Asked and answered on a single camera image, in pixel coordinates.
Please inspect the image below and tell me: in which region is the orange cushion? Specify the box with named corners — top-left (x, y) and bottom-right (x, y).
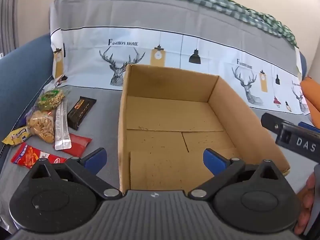
top-left (300, 76), bottom-right (320, 128)

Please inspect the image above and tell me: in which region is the person's right hand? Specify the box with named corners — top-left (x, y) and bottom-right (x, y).
top-left (294, 172), bottom-right (317, 235)

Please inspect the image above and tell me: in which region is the silver foil packet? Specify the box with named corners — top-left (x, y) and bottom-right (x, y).
top-left (54, 97), bottom-right (72, 151)

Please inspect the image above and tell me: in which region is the grey deer print sheet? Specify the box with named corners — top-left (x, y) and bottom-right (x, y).
top-left (0, 0), bottom-right (316, 233)

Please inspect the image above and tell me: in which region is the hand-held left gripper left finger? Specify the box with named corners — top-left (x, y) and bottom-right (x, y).
top-left (28, 147), bottom-right (123, 202)

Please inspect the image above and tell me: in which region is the red orange printed snack packet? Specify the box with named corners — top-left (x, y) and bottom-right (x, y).
top-left (11, 142), bottom-right (67, 168)

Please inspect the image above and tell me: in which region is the clear green mixed nuts packet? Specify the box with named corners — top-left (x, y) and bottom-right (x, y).
top-left (36, 87), bottom-right (71, 111)

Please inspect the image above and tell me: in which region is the clear tan peanut packet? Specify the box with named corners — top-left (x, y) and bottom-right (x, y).
top-left (25, 109), bottom-right (56, 143)

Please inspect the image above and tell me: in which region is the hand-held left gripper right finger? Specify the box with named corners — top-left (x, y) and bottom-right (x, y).
top-left (187, 148), bottom-right (283, 202)

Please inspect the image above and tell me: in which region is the black chocolate bar packet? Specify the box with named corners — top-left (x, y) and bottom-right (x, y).
top-left (67, 96), bottom-right (97, 130)

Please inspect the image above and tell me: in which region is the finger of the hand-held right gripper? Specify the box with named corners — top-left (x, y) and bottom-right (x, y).
top-left (261, 112), bottom-right (300, 132)
top-left (298, 122), bottom-right (320, 133)

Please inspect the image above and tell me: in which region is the cardboard box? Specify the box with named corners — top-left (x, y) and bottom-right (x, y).
top-left (118, 64), bottom-right (291, 196)

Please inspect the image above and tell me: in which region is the plain red snack packet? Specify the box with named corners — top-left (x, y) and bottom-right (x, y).
top-left (60, 133), bottom-right (93, 157)

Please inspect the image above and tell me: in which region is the yellow purple snack packet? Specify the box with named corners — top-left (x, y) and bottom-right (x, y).
top-left (2, 127), bottom-right (32, 145)

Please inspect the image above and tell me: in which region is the grey pleated curtain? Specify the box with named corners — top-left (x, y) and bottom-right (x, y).
top-left (0, 0), bottom-right (22, 55)

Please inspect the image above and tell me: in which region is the green checkered blanket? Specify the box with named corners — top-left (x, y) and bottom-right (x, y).
top-left (54, 0), bottom-right (299, 48)

